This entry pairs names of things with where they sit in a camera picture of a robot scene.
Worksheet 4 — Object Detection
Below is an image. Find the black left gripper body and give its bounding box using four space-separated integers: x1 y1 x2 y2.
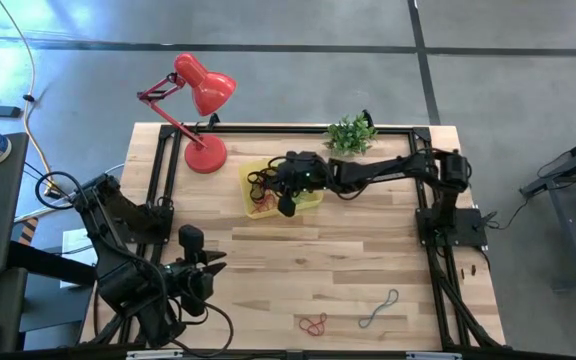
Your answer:
165 224 214 317

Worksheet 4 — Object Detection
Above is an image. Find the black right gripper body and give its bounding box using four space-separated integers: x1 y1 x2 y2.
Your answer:
270 151 330 217

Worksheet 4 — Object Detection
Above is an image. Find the wide black rubber band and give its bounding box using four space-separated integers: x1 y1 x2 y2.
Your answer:
246 168 280 194
247 174 280 202

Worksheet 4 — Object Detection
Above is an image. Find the blue rubber band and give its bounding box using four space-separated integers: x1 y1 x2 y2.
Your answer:
357 288 401 330

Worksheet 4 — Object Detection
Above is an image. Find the yellow translucent plastic bin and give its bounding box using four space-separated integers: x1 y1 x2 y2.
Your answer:
238 153 325 221

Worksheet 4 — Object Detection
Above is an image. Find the green plant in white pot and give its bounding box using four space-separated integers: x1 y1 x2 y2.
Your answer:
322 113 379 157

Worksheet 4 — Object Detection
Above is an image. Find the red desk lamp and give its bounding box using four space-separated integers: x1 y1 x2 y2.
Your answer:
136 52 238 175

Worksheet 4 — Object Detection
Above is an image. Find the white paper sheet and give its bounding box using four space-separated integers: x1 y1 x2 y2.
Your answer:
59 227 100 290

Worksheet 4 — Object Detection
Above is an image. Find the yellow black striped tape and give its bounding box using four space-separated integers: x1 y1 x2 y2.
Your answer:
17 215 39 246

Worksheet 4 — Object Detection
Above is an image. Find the black metal cart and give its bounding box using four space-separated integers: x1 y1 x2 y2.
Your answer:
519 125 576 292

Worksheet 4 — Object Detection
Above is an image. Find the black aluminium table frame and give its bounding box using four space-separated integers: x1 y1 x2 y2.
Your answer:
80 123 507 354

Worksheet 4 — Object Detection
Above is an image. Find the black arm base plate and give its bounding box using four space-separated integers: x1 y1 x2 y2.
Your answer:
415 207 489 249
100 217 174 247

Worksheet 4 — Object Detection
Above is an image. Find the silver metal bracket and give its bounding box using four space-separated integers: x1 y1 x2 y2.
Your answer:
405 351 463 360
125 349 185 360

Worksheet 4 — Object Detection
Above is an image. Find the black floor cable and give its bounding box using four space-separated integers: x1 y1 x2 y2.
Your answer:
485 149 576 232

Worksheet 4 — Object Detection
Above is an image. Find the yellow cable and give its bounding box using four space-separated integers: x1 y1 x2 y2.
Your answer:
0 0 57 194

